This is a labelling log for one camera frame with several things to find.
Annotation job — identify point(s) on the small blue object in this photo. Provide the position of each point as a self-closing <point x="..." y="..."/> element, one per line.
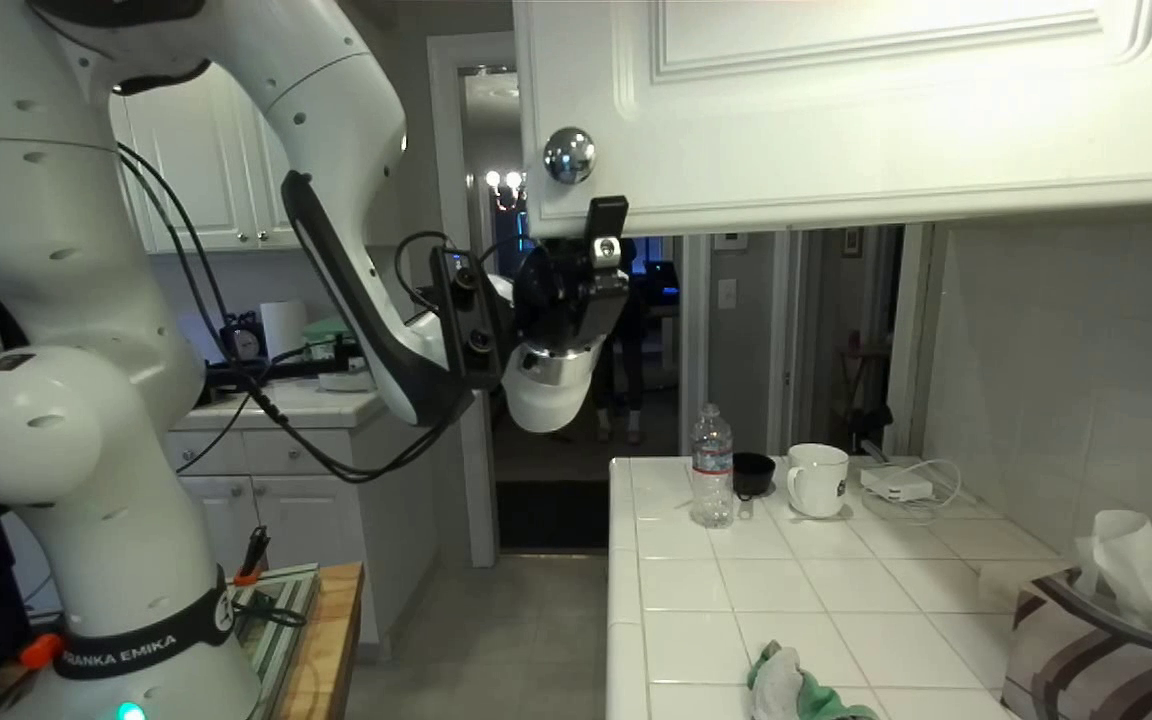
<point x="243" y="339"/>

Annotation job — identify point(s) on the white cabinet door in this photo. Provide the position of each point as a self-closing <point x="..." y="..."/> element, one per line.
<point x="896" y="133"/>

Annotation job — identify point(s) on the white base cabinets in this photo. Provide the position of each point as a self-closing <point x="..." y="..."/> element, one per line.
<point x="339" y="535"/>

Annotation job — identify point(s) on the small black pan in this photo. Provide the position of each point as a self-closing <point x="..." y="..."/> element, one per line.
<point x="752" y="470"/>

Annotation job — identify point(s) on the wooden table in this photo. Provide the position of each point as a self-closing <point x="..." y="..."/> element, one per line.
<point x="333" y="642"/>

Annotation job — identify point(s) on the clear plastic water bottle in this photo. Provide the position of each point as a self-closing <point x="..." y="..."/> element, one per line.
<point x="714" y="466"/>

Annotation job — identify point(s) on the aluminium frame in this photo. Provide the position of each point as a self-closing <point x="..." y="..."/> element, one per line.
<point x="283" y="607"/>

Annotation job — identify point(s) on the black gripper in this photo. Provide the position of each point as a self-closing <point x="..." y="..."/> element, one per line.
<point x="556" y="301"/>

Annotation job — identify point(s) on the striped tissue box cover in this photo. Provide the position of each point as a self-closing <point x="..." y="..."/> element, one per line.
<point x="1081" y="665"/>

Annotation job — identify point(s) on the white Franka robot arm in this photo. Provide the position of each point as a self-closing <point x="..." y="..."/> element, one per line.
<point x="71" y="426"/>

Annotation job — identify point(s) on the white ceramic mug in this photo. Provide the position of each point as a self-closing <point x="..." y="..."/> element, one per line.
<point x="819" y="480"/>

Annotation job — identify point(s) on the white tissue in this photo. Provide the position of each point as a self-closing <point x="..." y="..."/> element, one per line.
<point x="1137" y="566"/>

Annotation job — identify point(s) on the white wall cabinets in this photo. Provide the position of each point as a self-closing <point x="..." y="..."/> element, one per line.
<point x="202" y="173"/>

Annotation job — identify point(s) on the small orange knob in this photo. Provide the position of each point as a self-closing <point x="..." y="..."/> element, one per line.
<point x="36" y="648"/>

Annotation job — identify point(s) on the chrome round door knob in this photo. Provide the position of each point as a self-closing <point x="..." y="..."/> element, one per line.
<point x="570" y="152"/>

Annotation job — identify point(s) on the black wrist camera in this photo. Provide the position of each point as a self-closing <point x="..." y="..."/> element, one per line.
<point x="470" y="322"/>

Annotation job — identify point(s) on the green crumpled cloth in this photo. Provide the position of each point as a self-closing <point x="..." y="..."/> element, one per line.
<point x="797" y="693"/>

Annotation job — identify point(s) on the green container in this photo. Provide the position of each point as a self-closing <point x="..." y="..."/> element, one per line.
<point x="326" y="330"/>

